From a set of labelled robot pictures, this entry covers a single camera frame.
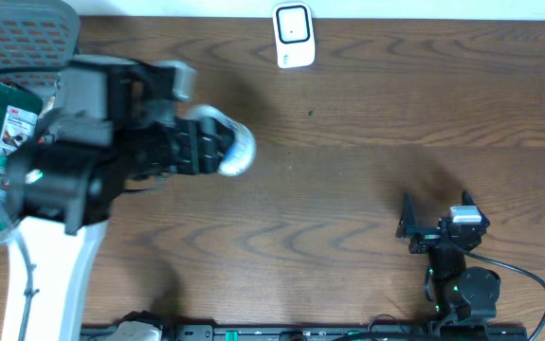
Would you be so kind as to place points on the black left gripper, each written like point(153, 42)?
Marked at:
point(205, 161)

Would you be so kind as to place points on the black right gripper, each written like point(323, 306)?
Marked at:
point(426, 237)

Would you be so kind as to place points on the white blue round container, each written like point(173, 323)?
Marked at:
point(241, 152)

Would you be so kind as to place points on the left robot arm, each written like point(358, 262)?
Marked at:
point(113, 121)

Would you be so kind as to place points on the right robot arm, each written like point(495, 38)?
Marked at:
point(464, 296)

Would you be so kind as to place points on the grey plastic mesh basket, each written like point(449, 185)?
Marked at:
point(36, 37)

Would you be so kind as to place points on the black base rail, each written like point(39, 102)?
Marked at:
point(316, 333)

